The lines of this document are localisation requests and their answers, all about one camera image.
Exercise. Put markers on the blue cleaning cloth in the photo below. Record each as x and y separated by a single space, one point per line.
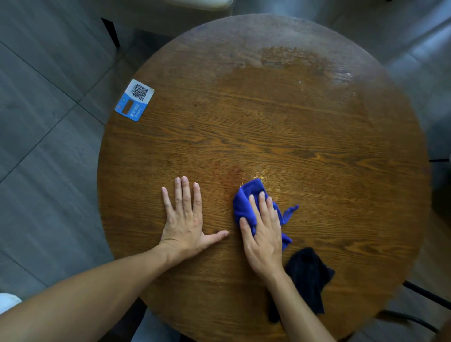
243 206

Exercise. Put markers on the person's left forearm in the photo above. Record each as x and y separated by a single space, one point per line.
88 299

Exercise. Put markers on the person's right middle finger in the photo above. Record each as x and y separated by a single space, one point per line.
265 209

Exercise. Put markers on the beige chair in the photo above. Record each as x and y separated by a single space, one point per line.
165 14

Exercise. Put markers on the person's right thumb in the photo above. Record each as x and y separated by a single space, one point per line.
246 230

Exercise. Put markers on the person's left middle finger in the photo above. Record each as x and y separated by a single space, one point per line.
187 195

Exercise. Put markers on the person's right hand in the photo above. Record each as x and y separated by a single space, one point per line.
264 246

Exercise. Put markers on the person's left thumb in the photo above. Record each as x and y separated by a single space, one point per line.
216 237

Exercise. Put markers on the white garment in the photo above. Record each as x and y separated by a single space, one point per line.
7 302

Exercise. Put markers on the person's left little finger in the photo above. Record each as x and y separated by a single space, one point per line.
168 203

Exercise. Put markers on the black metal chair frame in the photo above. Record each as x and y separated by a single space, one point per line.
426 295

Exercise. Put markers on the blue and white code sticker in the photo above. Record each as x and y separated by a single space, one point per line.
134 100

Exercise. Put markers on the person's left hand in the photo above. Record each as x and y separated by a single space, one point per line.
183 232

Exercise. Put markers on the black cloth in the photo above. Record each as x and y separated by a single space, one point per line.
308 278

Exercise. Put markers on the person's right forearm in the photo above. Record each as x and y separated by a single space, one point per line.
296 310

